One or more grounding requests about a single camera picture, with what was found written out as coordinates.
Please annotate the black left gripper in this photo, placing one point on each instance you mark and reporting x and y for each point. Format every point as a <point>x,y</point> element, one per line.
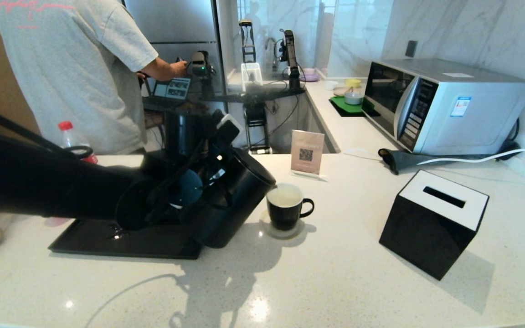
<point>187,189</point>

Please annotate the black electric kettle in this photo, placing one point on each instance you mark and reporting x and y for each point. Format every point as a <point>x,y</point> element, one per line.
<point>239,200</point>

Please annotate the black background robot arm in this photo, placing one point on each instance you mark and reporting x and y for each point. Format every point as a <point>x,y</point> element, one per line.
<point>291,54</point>

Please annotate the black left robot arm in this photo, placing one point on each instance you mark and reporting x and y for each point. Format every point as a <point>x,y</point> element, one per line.
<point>39,182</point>

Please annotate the brown wooden desk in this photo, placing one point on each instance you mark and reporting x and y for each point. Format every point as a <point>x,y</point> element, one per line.
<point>153,118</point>

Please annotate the black mug white inside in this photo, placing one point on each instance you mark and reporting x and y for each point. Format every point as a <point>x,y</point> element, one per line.
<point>287,216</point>

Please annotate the open laptop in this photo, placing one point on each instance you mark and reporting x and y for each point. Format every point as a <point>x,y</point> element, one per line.
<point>176,89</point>

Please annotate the QR code sign stand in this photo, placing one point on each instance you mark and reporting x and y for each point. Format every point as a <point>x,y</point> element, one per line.
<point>307,150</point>

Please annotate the round translucent coaster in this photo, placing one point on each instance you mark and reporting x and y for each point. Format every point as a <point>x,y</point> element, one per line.
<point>290,233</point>

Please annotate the black upright stand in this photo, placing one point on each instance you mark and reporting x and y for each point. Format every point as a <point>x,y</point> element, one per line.
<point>247,45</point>

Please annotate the chrome kitchen faucet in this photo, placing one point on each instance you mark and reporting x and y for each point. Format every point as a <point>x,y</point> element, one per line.
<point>271,50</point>

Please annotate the black serving tray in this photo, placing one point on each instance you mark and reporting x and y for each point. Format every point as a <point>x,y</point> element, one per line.
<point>107,243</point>

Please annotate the green mat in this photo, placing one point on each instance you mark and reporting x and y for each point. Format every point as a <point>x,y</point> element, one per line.
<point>342,106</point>

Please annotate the small white bowl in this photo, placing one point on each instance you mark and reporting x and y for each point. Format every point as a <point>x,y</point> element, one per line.
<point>331,84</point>

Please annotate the silver refrigerator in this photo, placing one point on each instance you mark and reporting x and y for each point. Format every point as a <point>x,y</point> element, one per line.
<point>176,27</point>

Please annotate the grey bowl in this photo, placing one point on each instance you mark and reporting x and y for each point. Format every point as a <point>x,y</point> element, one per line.
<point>352,98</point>

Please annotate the clear water bottle red cap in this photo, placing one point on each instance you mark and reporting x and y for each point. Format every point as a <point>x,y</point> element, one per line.
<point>71,136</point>

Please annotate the yellow bowl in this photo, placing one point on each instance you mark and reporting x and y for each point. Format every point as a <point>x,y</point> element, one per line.
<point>352,83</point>

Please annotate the person in grey t-shirt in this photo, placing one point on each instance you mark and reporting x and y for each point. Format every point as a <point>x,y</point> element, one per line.
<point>71,68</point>

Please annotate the dark grey cloth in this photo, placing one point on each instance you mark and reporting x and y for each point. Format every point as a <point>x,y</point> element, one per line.
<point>404,160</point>

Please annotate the black tissue box white top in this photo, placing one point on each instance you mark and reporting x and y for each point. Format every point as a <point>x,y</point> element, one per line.
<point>426,237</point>

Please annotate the silver microwave oven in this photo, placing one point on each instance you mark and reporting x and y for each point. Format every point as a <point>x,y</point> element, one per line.
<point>472,118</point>

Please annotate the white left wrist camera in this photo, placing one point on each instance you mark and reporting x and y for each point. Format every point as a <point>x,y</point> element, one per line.
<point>228,130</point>

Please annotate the camera on tripod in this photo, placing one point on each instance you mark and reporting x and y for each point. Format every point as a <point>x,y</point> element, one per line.
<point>201,64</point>

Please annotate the dark wall outlet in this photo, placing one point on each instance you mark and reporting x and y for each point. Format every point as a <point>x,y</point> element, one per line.
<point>410,49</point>

